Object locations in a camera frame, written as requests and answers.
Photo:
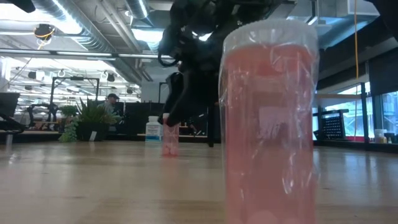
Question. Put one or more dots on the bright ceiling light panel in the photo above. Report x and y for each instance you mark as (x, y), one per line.
(146, 35)

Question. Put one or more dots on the black perforated metal panel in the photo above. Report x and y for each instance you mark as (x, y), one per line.
(333, 126)

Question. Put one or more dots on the black plant pot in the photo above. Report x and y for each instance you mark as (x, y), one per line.
(84, 132)

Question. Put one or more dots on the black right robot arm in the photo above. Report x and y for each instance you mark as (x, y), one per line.
(189, 18)

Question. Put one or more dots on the silver ceiling ventilation duct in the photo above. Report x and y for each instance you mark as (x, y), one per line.
(93, 40)

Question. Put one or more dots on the grey ceiling conduit pipe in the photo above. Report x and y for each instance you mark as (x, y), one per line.
(93, 53)

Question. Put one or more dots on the small white container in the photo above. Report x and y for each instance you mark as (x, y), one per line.
(380, 137)

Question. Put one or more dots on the wooden shelf board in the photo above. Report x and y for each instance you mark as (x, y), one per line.
(339, 96)

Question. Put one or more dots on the person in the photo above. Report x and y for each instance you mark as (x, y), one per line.
(111, 104)

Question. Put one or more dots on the white ceiling unit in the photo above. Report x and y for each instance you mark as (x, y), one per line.
(360, 7)

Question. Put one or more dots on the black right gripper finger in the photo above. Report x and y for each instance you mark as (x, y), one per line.
(175, 105)

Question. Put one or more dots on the black room divider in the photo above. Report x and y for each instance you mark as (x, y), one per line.
(136, 118)

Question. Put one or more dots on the black shelf side frame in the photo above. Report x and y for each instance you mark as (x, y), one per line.
(366, 118)
(212, 130)

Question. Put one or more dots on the green artificial plant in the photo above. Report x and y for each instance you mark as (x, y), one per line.
(93, 113)

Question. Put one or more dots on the white bottle blue label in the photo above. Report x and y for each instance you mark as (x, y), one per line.
(154, 130)

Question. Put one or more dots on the black background rig frame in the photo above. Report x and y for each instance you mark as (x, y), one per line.
(76, 78)

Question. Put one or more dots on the black aluminium table frame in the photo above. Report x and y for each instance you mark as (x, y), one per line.
(342, 143)

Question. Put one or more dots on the white plant pot label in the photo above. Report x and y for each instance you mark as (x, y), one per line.
(93, 135)

